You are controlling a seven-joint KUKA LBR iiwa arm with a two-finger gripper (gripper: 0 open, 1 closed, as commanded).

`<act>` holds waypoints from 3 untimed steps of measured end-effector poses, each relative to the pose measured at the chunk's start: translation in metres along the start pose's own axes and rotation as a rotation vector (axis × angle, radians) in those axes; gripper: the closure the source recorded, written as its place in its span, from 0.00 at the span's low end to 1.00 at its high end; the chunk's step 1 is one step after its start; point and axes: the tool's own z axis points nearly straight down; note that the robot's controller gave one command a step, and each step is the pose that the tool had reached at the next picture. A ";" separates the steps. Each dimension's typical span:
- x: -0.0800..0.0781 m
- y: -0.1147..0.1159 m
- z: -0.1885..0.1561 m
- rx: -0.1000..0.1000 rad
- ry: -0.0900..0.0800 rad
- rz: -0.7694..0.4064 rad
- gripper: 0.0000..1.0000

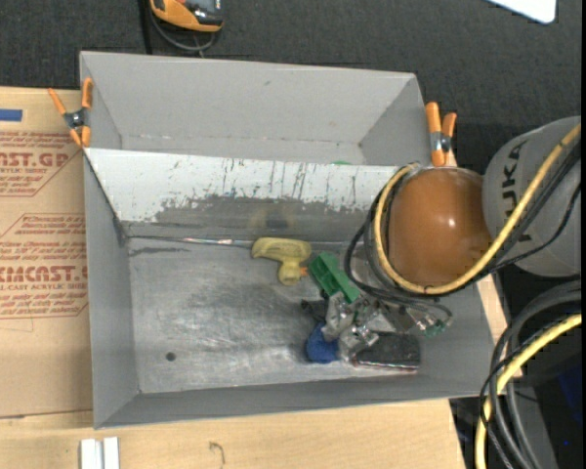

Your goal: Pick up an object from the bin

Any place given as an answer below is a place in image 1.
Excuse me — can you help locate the brown cardboard board red print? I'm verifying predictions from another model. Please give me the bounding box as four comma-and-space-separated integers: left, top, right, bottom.
0, 85, 95, 420

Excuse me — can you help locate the dark flat block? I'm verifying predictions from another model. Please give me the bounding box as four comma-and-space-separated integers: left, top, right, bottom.
352, 334, 422, 373

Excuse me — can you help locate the blue round object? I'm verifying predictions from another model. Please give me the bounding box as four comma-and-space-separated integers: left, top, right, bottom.
304, 321, 342, 364

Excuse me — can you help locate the yellow toy duck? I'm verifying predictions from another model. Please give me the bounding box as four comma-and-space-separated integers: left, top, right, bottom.
251, 236, 313, 285

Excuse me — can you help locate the green plastic block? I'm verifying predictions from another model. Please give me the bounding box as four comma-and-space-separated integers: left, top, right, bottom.
308, 251, 361, 305

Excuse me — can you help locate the grey metal bin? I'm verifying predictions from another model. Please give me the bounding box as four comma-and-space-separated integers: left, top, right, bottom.
79, 50, 494, 430

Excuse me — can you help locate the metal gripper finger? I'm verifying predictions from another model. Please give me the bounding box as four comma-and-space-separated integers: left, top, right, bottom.
339, 320, 380, 361
323, 303, 356, 340

